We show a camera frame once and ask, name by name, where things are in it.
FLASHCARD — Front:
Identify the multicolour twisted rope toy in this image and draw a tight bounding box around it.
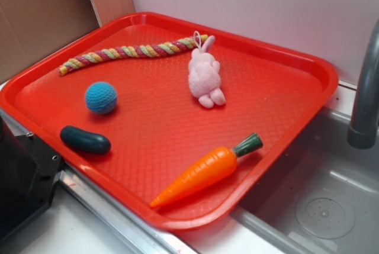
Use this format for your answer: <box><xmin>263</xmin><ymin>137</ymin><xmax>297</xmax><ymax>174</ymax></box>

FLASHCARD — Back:
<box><xmin>58</xmin><ymin>31</ymin><xmax>209</xmax><ymax>76</ymax></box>

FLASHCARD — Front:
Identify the pink plush bunny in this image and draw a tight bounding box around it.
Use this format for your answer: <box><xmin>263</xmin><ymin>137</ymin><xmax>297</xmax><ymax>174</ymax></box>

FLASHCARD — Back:
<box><xmin>188</xmin><ymin>31</ymin><xmax>226</xmax><ymax>108</ymax></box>

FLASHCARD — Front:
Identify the blue textured ball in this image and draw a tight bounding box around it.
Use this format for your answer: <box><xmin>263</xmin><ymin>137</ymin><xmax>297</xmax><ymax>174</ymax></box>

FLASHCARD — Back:
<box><xmin>85</xmin><ymin>82</ymin><xmax>118</xmax><ymax>115</ymax></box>

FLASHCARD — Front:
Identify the red plastic tray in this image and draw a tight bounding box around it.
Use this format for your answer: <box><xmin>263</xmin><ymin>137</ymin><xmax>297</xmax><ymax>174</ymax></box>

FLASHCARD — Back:
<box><xmin>1</xmin><ymin>12</ymin><xmax>338</xmax><ymax>231</ymax></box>

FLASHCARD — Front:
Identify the grey toy faucet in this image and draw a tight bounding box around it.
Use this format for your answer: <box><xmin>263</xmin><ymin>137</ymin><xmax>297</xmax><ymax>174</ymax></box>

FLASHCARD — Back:
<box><xmin>347</xmin><ymin>23</ymin><xmax>378</xmax><ymax>149</ymax></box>

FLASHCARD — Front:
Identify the dark green toy cucumber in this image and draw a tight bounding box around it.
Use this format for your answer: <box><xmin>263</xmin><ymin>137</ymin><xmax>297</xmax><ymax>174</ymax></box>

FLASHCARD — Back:
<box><xmin>60</xmin><ymin>126</ymin><xmax>111</xmax><ymax>155</ymax></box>

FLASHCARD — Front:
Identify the brown cardboard panel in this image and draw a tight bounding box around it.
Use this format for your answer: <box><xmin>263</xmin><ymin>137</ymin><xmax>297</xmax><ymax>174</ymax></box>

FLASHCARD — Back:
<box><xmin>1</xmin><ymin>0</ymin><xmax>134</xmax><ymax>83</ymax></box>

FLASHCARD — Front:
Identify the orange plastic toy carrot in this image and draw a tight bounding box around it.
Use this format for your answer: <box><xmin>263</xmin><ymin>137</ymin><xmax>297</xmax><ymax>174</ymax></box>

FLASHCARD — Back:
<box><xmin>150</xmin><ymin>133</ymin><xmax>263</xmax><ymax>208</ymax></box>

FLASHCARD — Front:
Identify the grey toy sink basin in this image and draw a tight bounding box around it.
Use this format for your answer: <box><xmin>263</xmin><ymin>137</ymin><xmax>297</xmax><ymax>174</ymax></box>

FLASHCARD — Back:
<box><xmin>232</xmin><ymin>108</ymin><xmax>378</xmax><ymax>253</ymax></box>

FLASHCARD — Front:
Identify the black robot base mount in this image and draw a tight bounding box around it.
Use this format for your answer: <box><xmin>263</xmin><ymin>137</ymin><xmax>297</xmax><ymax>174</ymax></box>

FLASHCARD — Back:
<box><xmin>1</xmin><ymin>120</ymin><xmax>63</xmax><ymax>243</ymax></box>

